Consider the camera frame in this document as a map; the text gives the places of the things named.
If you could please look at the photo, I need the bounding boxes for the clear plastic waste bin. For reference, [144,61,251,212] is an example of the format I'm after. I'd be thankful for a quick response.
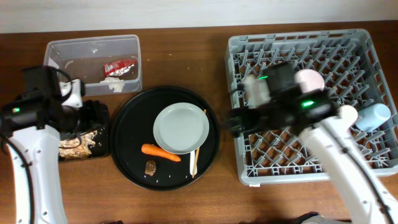
[44,35,143,96]

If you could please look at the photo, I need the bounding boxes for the red strawberry snack wrapper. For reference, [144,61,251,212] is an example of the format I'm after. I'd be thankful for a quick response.
[103,58,137,77]

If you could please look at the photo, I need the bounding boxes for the grey plate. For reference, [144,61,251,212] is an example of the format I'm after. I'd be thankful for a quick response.
[153,102,210,154]

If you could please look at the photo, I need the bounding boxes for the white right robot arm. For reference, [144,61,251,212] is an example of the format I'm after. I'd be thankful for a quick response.
[227,62,397,223]

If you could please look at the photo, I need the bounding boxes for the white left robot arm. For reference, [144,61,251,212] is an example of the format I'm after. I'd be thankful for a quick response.
[1,65,109,223]

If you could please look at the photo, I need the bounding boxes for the light blue plastic cup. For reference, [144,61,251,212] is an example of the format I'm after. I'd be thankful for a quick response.
[356,103,391,132]

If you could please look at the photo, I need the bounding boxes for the small white cup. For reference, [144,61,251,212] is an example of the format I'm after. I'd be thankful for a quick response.
[338,105,358,126]

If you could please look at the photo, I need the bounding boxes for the pink plastic bowl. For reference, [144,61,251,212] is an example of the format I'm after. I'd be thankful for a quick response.
[294,69,325,93]

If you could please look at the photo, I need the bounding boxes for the orange carrot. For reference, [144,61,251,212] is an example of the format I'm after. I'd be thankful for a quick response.
[141,144,181,162]

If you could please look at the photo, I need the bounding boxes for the black rectangular tray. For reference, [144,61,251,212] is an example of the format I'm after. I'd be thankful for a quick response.
[58,111,109,161]

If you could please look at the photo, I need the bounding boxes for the white plastic fork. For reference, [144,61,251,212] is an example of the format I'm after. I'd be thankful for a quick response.
[189,151,197,176]

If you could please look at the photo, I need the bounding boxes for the grey dishwasher rack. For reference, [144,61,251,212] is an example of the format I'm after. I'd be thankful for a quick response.
[224,29,397,187]

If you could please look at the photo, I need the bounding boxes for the brown food scrap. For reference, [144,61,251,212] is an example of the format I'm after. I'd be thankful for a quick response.
[144,160,156,176]

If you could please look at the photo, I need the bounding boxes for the white tissue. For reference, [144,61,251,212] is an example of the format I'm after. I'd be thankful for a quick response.
[100,77,125,93]

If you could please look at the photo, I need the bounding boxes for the wooden chopstick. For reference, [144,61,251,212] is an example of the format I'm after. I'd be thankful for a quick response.
[192,108,207,179]

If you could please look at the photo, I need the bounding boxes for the rice and peanut scraps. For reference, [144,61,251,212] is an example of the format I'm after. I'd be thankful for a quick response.
[58,131,98,160]

